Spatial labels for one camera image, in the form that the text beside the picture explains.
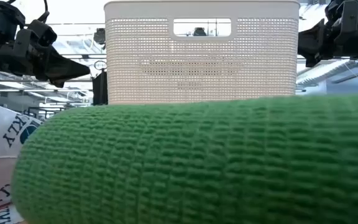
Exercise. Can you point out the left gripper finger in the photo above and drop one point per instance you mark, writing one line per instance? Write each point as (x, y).
(59, 82)
(64, 68)

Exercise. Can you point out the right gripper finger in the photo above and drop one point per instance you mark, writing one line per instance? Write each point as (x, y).
(312, 40)
(312, 61)

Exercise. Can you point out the green cohesive bandage roll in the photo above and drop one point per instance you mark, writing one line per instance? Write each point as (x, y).
(197, 161)

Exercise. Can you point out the white perforated plastic basket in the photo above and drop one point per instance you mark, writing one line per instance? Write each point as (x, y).
(197, 71)

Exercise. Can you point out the dark ceiling bar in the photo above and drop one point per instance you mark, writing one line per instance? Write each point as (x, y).
(353, 76)

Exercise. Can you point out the black partition panel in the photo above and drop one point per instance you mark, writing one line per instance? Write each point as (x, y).
(100, 88)

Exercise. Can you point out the white ceiling duct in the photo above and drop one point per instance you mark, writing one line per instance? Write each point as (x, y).
(322, 73)

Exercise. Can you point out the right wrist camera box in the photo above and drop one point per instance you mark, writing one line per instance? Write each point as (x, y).
(346, 18)

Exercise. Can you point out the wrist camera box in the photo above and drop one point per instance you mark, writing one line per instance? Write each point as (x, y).
(346, 18)
(42, 32)

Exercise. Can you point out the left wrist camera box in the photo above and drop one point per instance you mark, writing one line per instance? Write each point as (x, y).
(42, 32)

